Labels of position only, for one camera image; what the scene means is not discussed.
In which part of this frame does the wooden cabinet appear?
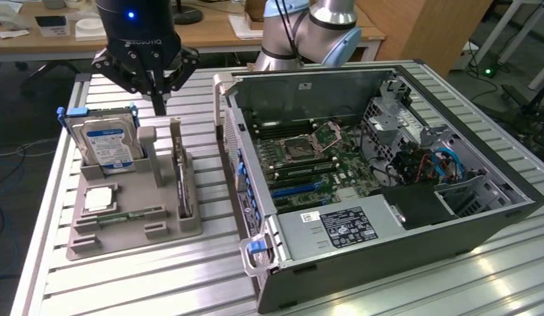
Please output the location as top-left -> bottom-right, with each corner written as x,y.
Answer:
376,0 -> 496,77

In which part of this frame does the hard disk in blue caddy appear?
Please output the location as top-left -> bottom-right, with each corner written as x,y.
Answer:
56,102 -> 143,165

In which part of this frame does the grey printed parts rack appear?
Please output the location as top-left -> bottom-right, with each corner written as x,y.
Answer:
65,117 -> 205,262

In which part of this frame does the GPU card with metal bracket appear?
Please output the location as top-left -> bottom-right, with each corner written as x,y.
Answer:
169,117 -> 197,221

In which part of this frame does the silver chipset heatsink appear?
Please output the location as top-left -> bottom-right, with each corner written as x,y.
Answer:
336,189 -> 368,203

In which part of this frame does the silver CPU chip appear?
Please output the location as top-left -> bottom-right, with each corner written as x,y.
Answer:
84,189 -> 117,213

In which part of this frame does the blue expansion slot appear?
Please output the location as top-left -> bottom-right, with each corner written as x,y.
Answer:
269,182 -> 329,199

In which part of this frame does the black plastic shroud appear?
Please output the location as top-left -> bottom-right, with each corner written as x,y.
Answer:
383,184 -> 460,230

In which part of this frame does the CPU socket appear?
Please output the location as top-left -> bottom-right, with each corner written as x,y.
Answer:
283,134 -> 320,162

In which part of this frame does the white paper stack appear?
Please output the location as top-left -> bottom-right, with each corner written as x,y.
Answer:
228,14 -> 264,40

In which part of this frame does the hard disk with blue label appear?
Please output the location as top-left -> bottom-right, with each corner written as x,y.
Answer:
79,118 -> 140,175

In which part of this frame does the black round lamp base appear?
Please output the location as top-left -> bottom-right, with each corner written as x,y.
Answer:
172,5 -> 205,26

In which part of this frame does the grey disk bay bracket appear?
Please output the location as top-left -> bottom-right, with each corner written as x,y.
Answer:
433,174 -> 519,220

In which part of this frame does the perforated metal drive cage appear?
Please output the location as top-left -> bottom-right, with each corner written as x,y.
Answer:
363,78 -> 431,169

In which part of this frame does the brown cardboard box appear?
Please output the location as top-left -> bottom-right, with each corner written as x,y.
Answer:
244,0 -> 269,22

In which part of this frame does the metal socket cover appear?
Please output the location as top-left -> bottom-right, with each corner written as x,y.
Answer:
313,120 -> 344,154

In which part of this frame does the green RAM stick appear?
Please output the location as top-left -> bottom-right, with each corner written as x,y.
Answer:
95,210 -> 161,225

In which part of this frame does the open black PC case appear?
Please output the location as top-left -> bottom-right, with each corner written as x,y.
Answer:
212,64 -> 544,315

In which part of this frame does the white table frame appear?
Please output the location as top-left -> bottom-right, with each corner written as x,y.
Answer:
471,0 -> 544,90

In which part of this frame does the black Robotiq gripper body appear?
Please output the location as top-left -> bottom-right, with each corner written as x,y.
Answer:
95,0 -> 184,72

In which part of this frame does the wooden desk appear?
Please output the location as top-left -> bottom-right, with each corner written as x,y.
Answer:
0,0 -> 387,63

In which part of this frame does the green Dell motherboard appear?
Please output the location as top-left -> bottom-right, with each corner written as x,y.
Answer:
252,111 -> 387,213

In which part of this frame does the blue card retainer bar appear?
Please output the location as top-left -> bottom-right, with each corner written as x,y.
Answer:
235,148 -> 260,226

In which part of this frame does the white box with black top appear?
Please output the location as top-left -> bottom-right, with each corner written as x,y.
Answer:
35,15 -> 71,38

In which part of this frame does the grey power supply unit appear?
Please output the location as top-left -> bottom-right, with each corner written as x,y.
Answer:
275,194 -> 407,261

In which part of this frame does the blue wire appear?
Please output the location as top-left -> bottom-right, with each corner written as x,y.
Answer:
431,149 -> 467,181

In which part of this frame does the white round holder block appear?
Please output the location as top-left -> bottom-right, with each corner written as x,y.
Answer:
75,18 -> 109,42

